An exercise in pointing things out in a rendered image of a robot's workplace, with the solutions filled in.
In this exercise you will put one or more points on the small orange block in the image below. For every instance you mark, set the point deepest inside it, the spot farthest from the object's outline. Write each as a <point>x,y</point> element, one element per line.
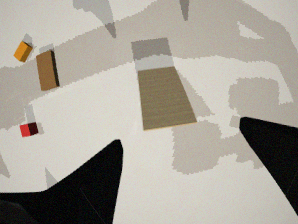
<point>22,52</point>

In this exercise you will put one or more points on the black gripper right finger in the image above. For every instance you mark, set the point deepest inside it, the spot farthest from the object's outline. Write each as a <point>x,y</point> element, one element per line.
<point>276,145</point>

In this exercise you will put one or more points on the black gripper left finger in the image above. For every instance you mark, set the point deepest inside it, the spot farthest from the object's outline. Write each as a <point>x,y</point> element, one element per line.
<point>87,196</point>

